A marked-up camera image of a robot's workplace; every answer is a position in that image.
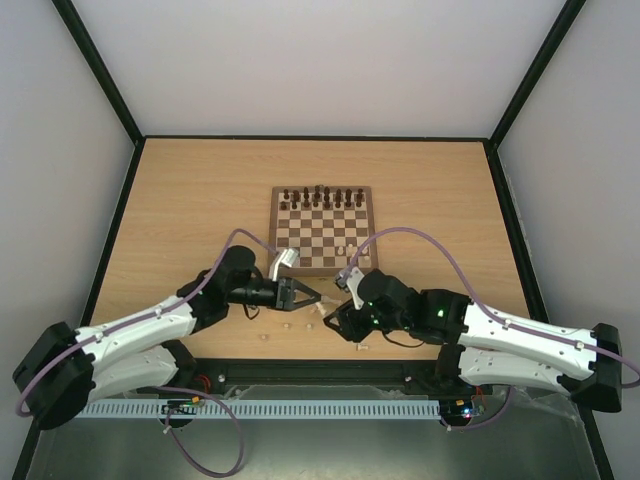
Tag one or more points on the black frame post left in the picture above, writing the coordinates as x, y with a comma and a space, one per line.
88, 49

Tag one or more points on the wooden chessboard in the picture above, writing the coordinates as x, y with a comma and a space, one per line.
317, 235

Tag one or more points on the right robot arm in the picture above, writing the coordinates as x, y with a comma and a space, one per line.
484, 346

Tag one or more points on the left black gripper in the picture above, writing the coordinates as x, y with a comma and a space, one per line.
284, 297

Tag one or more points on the black aluminium rail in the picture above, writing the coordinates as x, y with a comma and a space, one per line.
433, 378

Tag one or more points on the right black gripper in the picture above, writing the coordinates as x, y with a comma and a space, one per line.
350, 325

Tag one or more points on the dark chess pieces row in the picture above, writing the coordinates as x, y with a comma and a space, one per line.
321, 197

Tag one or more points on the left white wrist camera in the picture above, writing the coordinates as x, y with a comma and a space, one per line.
285, 258

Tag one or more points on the black frame post right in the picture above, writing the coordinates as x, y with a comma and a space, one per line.
551, 43

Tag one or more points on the black frame post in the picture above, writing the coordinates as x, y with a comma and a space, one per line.
88, 49
551, 43

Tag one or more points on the light blue cable duct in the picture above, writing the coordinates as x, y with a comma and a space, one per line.
265, 409

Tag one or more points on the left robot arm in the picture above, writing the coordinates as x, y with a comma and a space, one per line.
66, 369

